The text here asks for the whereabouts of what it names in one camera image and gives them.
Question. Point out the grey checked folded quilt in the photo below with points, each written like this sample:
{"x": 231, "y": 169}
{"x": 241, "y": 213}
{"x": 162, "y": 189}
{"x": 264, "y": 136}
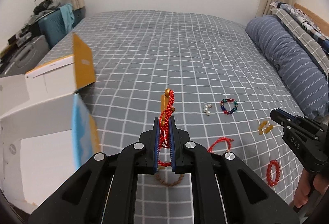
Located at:
{"x": 303, "y": 38}

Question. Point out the blue yellow cardboard box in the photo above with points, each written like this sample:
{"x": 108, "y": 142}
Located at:
{"x": 47, "y": 131}

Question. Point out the red cord bracelet gold tube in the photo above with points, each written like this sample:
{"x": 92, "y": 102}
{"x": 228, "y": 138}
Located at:
{"x": 167, "y": 108}

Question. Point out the grey suitcase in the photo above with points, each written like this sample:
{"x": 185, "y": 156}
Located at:
{"x": 27, "y": 58}

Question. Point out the white pearl cluster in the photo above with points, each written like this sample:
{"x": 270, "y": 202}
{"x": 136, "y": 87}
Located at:
{"x": 207, "y": 109}

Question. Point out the teal suitcase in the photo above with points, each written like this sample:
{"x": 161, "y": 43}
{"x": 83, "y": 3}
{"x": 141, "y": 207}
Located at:
{"x": 52, "y": 27}

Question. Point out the blue striped pillow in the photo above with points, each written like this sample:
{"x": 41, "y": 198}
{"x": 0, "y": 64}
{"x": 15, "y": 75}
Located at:
{"x": 296, "y": 67}

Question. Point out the patterned blue white blanket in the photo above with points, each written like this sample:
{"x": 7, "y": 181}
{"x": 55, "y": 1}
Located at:
{"x": 305, "y": 22}

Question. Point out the black items on suitcase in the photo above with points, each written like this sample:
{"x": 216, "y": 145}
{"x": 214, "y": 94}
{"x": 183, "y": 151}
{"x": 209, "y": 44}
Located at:
{"x": 46, "y": 5}

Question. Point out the grey checked bed sheet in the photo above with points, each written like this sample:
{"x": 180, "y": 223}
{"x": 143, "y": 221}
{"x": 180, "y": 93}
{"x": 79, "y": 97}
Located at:
{"x": 204, "y": 60}

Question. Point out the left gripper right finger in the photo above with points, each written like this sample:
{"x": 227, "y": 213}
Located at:
{"x": 224, "y": 188}

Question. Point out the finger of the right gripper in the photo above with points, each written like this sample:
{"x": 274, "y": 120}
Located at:
{"x": 281, "y": 117}

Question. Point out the yellow amber bead piece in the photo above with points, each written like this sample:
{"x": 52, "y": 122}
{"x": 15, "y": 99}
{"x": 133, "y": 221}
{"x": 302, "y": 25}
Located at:
{"x": 265, "y": 127}

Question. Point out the teal cloth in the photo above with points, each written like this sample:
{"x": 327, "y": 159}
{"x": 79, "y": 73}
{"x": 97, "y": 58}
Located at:
{"x": 67, "y": 16}

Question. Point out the wooden headboard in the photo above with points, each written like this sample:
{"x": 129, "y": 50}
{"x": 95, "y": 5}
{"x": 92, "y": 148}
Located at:
{"x": 321, "y": 23}

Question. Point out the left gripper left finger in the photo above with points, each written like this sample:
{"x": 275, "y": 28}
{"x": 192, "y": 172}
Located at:
{"x": 103, "y": 189}

